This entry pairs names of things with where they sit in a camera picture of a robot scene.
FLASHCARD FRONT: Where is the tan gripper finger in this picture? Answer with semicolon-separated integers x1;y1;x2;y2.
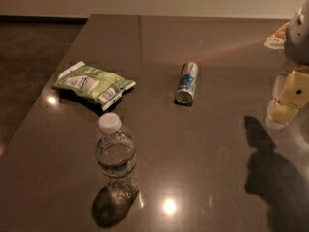
265;65;309;130
264;22;289;50

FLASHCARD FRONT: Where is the silver blue redbull can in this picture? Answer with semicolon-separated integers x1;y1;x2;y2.
175;62;199;104

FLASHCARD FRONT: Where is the clear plastic water bottle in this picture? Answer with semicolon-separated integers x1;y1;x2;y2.
96;113;139;204

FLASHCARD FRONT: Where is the green chip bag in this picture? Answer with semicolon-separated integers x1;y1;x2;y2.
52;61;136;111

